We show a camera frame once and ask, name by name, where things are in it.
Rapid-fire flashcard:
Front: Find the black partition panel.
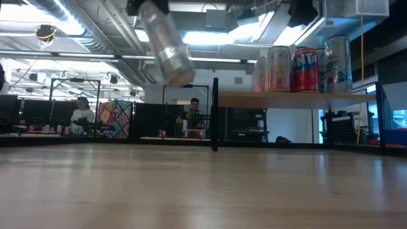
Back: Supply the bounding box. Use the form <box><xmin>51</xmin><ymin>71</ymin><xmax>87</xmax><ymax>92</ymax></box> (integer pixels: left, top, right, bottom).
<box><xmin>132</xmin><ymin>102</ymin><xmax>177</xmax><ymax>138</ymax></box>
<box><xmin>18</xmin><ymin>100</ymin><xmax>76</xmax><ymax>128</ymax></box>

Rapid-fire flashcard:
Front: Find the black and yellow cable reel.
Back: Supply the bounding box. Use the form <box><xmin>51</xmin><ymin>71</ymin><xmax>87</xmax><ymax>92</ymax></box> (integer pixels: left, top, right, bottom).
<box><xmin>34</xmin><ymin>24</ymin><xmax>58</xmax><ymax>43</ymax></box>

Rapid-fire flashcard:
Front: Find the silver spiral ceiling duct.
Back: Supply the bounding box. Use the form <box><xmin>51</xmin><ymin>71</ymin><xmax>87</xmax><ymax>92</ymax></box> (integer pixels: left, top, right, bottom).
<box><xmin>27</xmin><ymin>0</ymin><xmax>150</xmax><ymax>85</ymax></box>

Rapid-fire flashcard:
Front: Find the colourful patterned cloth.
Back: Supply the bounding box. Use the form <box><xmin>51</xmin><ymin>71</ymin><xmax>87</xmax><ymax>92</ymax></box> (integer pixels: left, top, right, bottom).
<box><xmin>97</xmin><ymin>100</ymin><xmax>133</xmax><ymax>139</ymax></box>

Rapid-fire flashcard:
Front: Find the black pegboard rack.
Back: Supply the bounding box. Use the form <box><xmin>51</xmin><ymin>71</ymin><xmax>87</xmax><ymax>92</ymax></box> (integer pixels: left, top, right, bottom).
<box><xmin>320</xmin><ymin>109</ymin><xmax>360</xmax><ymax>146</ymax></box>

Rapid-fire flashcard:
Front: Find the tall white beverage can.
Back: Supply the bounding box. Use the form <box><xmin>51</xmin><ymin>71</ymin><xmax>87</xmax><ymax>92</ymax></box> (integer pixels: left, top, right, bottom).
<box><xmin>316</xmin><ymin>47</ymin><xmax>328</xmax><ymax>94</ymax></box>
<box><xmin>324</xmin><ymin>34</ymin><xmax>353</xmax><ymax>95</ymax></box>

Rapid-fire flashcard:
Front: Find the wooden shelf with black legs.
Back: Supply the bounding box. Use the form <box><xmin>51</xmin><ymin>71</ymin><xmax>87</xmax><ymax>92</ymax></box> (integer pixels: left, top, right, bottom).
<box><xmin>210</xmin><ymin>78</ymin><xmax>387</xmax><ymax>153</ymax></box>

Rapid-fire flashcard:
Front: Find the blue plastic bin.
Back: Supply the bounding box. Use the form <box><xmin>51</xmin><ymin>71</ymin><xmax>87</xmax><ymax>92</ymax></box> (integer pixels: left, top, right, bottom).
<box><xmin>383</xmin><ymin>128</ymin><xmax>407</xmax><ymax>146</ymax></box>

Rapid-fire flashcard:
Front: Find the black aluminium table frame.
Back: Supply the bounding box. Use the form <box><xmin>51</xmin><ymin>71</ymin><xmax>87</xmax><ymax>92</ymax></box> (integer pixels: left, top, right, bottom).
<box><xmin>0</xmin><ymin>135</ymin><xmax>407</xmax><ymax>157</ymax></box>

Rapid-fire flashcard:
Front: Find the tall silver beverage can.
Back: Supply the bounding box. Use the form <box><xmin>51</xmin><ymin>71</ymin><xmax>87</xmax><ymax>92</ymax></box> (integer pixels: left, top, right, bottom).
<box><xmin>138</xmin><ymin>0</ymin><xmax>197</xmax><ymax>87</ymax></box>

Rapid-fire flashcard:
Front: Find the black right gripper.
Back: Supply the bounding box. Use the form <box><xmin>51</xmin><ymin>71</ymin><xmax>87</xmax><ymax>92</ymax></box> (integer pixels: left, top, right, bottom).
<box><xmin>287</xmin><ymin>0</ymin><xmax>319</xmax><ymax>28</ymax></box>

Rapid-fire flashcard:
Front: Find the grey ceiling box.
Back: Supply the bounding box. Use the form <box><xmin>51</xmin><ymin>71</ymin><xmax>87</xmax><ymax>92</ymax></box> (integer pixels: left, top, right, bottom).
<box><xmin>205</xmin><ymin>9</ymin><xmax>227</xmax><ymax>30</ymax></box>

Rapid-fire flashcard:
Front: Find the person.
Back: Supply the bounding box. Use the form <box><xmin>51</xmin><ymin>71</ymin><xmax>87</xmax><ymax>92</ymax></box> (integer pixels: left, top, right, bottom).
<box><xmin>70</xmin><ymin>96</ymin><xmax>96</xmax><ymax>136</ymax></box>
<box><xmin>174</xmin><ymin>97</ymin><xmax>207</xmax><ymax>139</ymax></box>

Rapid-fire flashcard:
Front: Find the white ceiling unit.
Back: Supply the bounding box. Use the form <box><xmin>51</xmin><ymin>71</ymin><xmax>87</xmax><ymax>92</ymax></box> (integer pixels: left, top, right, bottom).
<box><xmin>324</xmin><ymin>0</ymin><xmax>390</xmax><ymax>20</ymax></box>

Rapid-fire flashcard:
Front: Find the red Fanta can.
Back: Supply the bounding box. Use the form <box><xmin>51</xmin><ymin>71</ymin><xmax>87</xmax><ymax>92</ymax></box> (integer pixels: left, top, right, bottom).
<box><xmin>291</xmin><ymin>47</ymin><xmax>321</xmax><ymax>94</ymax></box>

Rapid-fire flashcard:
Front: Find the black cabinet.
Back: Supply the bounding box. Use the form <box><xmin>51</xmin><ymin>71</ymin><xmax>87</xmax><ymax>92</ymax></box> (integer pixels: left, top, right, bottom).
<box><xmin>227</xmin><ymin>107</ymin><xmax>270</xmax><ymax>143</ymax></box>

